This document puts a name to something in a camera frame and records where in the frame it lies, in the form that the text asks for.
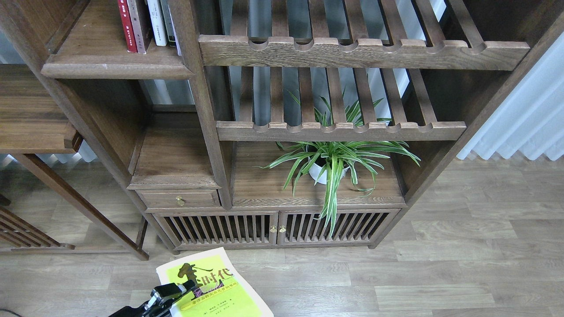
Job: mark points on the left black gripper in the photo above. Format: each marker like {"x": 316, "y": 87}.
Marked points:
{"x": 163, "y": 297}

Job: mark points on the yellow green cover book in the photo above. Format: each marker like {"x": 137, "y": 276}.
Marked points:
{"x": 220, "y": 292}

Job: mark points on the red cover book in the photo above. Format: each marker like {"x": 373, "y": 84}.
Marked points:
{"x": 127, "y": 26}

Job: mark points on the dark maroon cover book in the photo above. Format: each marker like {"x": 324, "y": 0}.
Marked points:
{"x": 141, "y": 23}

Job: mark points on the brass drawer knob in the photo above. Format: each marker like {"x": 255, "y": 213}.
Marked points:
{"x": 180, "y": 201}

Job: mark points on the dark wooden bookshelf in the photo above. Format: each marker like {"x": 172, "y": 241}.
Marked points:
{"x": 256, "y": 72}

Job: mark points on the green spider plant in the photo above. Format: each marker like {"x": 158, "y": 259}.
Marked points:
{"x": 347, "y": 155}

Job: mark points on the pale purple upright book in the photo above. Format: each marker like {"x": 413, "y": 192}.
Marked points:
{"x": 177, "y": 43}

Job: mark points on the dark upright book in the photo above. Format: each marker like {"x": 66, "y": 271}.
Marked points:
{"x": 168, "y": 23}

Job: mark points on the white upright book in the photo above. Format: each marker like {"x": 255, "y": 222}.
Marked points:
{"x": 157, "y": 21}

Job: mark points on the white curtain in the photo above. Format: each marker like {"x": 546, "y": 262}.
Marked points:
{"x": 531, "y": 119}

